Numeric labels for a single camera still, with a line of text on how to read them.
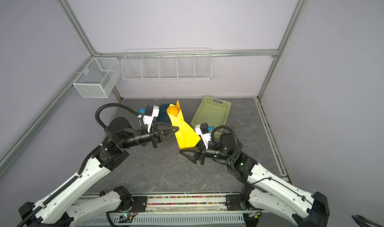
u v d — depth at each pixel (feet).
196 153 1.73
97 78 3.25
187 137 1.78
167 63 3.15
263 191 1.61
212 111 3.67
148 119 1.64
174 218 2.32
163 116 1.76
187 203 2.47
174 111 1.73
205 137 1.77
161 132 1.75
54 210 1.26
